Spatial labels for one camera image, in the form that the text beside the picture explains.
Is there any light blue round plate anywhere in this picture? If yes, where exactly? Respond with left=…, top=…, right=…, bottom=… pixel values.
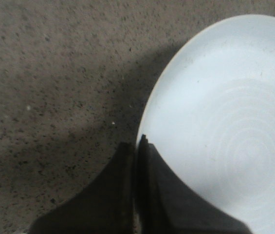
left=137, top=15, right=275, bottom=234

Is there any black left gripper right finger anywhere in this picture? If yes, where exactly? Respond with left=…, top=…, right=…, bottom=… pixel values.
left=136, top=135, right=251, bottom=234

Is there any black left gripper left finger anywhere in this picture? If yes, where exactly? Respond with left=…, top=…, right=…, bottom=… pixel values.
left=29, top=143, right=135, bottom=234

